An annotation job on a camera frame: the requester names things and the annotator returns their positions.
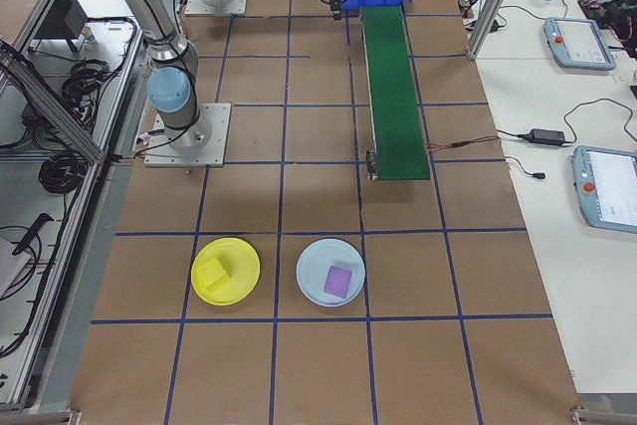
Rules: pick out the purple foam cube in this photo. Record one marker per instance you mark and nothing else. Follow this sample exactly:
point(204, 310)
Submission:
point(338, 280)

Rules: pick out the yellow foam cube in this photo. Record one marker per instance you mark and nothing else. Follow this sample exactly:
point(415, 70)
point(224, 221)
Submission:
point(211, 273)

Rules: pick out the light blue plate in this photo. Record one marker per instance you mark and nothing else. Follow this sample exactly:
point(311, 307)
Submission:
point(313, 271)

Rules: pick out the yellow plate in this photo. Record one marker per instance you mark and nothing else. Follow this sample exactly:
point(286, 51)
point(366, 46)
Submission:
point(244, 266)

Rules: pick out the green conveyor belt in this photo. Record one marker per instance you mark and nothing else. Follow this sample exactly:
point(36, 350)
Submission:
point(393, 96)

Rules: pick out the small dark power adapter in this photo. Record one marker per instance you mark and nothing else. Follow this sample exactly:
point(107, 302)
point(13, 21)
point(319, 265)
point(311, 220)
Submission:
point(490, 26)

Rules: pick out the grey blue teach pendant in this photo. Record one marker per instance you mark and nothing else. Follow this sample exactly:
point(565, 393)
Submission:
point(607, 191)
point(579, 44)

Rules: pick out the black power adapter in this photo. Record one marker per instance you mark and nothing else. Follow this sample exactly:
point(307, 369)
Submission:
point(547, 136)

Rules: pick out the dark grey box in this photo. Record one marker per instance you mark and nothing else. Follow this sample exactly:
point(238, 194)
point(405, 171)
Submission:
point(62, 12)

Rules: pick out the black bag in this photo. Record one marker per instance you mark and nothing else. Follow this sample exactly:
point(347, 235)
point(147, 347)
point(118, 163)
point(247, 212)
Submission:
point(624, 22)

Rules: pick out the white side desk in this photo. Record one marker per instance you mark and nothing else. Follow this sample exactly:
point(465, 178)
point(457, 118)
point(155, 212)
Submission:
point(547, 271)

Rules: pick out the aluminium camera post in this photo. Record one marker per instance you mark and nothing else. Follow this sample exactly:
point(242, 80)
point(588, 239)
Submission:
point(492, 2)

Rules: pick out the V-shaped aluminium bar frame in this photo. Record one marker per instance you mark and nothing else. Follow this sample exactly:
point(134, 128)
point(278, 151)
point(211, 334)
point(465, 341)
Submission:
point(60, 116)

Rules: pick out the metal corner bracket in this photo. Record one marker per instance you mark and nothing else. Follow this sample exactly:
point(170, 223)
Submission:
point(64, 416)
point(579, 415)

